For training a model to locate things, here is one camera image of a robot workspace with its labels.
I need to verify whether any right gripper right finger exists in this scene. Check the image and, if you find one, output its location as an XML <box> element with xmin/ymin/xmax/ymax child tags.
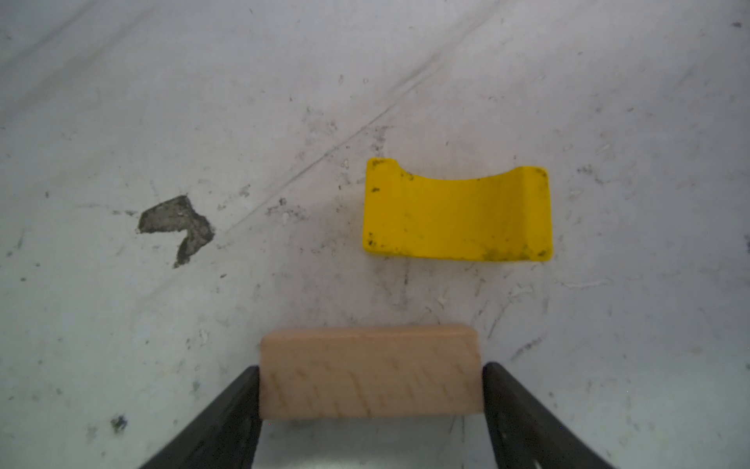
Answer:
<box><xmin>482</xmin><ymin>363</ymin><xmax>613</xmax><ymax>469</ymax></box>

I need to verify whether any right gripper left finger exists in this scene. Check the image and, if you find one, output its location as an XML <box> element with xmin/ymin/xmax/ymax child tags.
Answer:
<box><xmin>143</xmin><ymin>365</ymin><xmax>263</xmax><ymax>469</ymax></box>

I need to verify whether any natural wood block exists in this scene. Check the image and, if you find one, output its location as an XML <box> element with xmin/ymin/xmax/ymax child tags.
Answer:
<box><xmin>259</xmin><ymin>324</ymin><xmax>484</xmax><ymax>420</ymax></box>

